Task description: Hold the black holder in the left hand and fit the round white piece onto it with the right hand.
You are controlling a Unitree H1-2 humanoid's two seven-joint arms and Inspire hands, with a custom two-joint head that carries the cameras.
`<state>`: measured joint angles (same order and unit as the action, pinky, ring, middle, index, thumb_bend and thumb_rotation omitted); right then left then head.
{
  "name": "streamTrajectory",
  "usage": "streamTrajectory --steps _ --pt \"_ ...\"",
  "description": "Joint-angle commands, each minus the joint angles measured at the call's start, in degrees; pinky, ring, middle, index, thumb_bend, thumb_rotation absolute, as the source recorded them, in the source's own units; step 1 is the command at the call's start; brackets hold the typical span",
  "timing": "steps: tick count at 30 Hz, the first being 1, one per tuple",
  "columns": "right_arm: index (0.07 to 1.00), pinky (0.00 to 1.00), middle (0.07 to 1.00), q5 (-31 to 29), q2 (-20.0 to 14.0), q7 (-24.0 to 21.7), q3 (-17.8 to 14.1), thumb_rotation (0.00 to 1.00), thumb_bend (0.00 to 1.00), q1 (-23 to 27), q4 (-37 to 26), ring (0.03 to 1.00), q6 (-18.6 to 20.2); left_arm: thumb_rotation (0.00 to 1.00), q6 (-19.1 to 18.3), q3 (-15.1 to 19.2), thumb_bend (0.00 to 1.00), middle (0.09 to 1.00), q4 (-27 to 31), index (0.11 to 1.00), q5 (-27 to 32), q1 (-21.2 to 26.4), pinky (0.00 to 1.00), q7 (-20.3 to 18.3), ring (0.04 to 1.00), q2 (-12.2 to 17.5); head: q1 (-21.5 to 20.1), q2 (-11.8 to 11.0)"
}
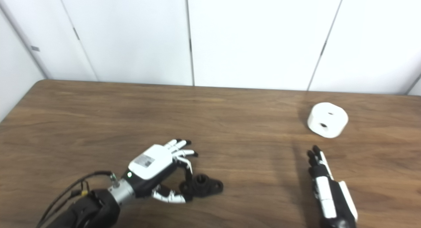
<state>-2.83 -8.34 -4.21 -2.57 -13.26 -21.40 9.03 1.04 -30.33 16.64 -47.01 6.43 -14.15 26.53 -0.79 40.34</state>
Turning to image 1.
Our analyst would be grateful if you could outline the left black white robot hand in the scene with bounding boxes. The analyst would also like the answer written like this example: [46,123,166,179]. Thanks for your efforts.
[127,139,199,204]

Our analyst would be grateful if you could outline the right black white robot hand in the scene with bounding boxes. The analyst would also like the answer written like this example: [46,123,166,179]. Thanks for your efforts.
[307,145,358,228]

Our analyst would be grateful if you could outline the black flanged holder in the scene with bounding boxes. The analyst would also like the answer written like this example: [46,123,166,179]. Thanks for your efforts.
[179,174,224,198]

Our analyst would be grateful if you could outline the round white piece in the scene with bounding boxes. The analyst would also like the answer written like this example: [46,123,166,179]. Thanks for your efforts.
[307,102,349,139]

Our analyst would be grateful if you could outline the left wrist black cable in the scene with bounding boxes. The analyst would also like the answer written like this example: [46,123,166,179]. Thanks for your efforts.
[36,170,119,228]

